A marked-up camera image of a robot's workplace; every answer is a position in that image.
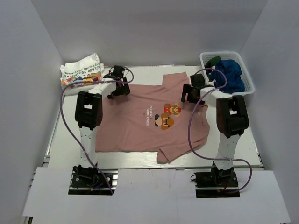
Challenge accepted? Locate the white and green t shirt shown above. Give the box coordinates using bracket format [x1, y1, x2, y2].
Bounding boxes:
[205, 56, 221, 82]

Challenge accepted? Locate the pink printed t shirt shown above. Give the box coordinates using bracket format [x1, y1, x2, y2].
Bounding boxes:
[95, 72, 210, 164]

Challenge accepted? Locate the blue t shirt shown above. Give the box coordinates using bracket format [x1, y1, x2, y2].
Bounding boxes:
[210, 59, 245, 94]

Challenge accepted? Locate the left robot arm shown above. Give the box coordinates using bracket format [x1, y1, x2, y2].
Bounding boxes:
[75, 66, 132, 168]

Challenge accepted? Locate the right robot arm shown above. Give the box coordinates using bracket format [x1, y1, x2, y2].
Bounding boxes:
[181, 74, 249, 186]

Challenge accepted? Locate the folded white printed t shirt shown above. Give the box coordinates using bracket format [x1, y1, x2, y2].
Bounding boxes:
[60, 53, 105, 96]

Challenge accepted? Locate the white plastic basket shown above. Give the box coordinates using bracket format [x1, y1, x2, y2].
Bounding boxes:
[199, 51, 255, 96]

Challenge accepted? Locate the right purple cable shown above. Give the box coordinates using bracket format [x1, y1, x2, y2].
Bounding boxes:
[187, 68, 253, 192]

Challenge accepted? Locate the purple cable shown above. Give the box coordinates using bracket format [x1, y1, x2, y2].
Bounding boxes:
[187, 68, 253, 192]
[59, 66, 135, 196]

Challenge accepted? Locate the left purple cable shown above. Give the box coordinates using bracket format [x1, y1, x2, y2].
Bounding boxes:
[59, 66, 135, 196]

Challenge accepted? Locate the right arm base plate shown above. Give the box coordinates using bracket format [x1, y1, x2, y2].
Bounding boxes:
[190, 172, 240, 198]

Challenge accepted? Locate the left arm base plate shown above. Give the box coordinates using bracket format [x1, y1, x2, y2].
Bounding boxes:
[68, 165, 118, 196]

